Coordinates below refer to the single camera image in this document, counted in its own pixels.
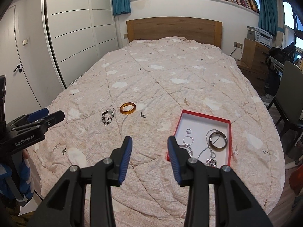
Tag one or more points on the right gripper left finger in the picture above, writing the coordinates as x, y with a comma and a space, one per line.
64, 205

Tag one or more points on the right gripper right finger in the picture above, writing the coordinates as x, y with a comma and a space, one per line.
235, 205

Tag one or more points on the dark olive bangle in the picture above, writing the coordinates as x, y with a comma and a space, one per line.
218, 141

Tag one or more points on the red shallow jewelry box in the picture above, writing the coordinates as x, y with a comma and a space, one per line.
193, 131

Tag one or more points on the amber bangle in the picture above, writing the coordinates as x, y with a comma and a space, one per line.
127, 108

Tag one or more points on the white door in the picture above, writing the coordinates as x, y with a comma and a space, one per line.
20, 98

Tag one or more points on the silver charm pendant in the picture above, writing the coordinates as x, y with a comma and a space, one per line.
211, 161

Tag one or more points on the grey office chair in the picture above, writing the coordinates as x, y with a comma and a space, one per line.
288, 102

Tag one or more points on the pink cloud-print quilt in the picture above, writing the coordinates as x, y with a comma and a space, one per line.
163, 78

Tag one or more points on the white sliding wardrobe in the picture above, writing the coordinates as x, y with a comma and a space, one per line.
80, 33

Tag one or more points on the wooden nightstand dresser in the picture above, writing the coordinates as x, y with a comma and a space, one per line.
253, 64

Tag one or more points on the black bag on desk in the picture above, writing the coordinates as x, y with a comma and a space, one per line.
283, 55

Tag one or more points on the white printer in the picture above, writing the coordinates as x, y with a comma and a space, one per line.
259, 35

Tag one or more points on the wooden headboard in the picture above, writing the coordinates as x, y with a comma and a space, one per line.
204, 31

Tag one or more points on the teal right curtain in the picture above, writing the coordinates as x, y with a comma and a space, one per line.
268, 16

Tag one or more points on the wall light switch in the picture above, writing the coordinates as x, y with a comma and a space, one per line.
25, 42

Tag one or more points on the wall power socket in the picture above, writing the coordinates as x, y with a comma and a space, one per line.
238, 45

